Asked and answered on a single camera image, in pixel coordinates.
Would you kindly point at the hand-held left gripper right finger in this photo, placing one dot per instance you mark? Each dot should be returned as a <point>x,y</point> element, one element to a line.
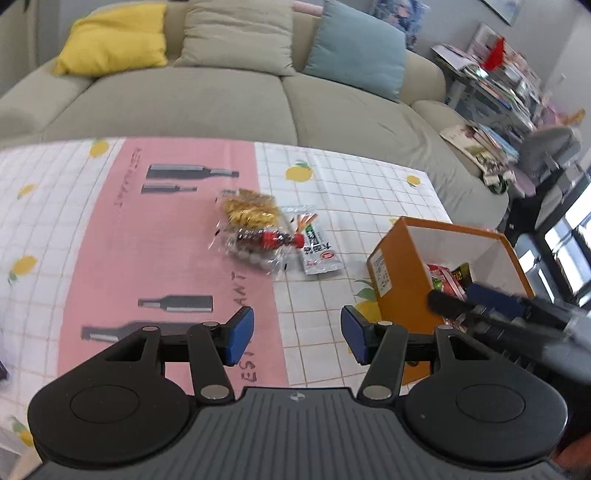
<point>353,334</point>

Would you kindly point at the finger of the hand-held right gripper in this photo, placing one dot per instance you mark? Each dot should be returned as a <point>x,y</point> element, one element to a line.
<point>496,297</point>
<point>448,302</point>

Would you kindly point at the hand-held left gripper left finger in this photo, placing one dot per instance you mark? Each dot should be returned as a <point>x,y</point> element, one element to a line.
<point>240,334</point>

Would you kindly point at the red snack packet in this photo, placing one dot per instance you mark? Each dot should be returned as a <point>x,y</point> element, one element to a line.
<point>441,279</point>

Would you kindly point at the black snack packet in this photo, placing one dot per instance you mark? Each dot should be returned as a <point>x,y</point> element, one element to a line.
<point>461,274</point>

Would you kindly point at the orange cardboard box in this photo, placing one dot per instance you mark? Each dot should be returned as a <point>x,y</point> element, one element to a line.
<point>411,300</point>

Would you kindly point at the clear candy packet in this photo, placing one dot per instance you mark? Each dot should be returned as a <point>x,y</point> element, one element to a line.
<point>251,259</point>

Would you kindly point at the white carrot print packet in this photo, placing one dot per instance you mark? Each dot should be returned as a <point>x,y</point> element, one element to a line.
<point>318,254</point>

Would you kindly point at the small cola bottle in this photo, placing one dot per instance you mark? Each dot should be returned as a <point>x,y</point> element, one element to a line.
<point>263,239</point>

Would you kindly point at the yellow snack packet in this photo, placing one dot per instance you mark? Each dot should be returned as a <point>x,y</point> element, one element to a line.
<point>249,210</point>

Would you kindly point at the black garment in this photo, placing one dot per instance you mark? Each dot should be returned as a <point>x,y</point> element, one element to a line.
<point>524,214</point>

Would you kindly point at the stack of magazines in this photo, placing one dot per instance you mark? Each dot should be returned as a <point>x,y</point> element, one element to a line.
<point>480,143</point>

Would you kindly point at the grey desk chair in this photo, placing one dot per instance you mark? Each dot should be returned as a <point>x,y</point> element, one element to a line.
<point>545,147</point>

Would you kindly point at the pink and white checked tablecloth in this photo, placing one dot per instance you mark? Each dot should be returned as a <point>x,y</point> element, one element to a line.
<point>55,240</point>

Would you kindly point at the cluttered magazine shelf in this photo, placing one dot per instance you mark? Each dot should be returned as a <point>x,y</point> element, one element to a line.
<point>503,87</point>

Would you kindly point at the white desk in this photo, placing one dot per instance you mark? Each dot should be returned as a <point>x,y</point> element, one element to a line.
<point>457,87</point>

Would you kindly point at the beige sofa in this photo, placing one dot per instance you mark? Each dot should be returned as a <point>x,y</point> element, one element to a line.
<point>184,106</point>

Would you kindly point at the red paper ornament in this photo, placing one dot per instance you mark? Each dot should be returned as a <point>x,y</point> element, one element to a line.
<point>494,53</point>

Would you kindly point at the light blue pillow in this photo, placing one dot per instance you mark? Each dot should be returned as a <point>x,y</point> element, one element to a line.
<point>355,50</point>

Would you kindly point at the printed figure pillow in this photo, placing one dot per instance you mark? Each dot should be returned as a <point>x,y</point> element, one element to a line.
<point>406,18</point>

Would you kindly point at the beige pillow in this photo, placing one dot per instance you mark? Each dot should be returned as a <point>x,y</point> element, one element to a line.
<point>235,37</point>

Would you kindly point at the yellow pillow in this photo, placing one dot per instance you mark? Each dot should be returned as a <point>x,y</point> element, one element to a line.
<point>115,41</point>

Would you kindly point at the pink cushion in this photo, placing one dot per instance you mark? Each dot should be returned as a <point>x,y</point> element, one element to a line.
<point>309,5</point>

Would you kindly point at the framed wall picture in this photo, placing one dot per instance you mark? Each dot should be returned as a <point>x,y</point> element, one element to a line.
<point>501,9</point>

